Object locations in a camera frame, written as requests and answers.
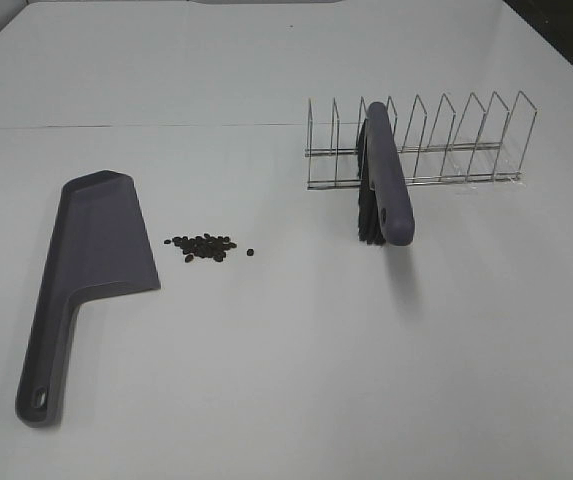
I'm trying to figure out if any pile of coffee beans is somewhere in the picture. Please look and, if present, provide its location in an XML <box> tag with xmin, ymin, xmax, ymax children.
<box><xmin>163</xmin><ymin>233</ymin><xmax>237</xmax><ymax>263</ymax></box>

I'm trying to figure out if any metal wire dish rack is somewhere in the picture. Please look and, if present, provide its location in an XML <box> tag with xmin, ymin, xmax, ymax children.
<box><xmin>304</xmin><ymin>91</ymin><xmax>539</xmax><ymax>190</ymax></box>

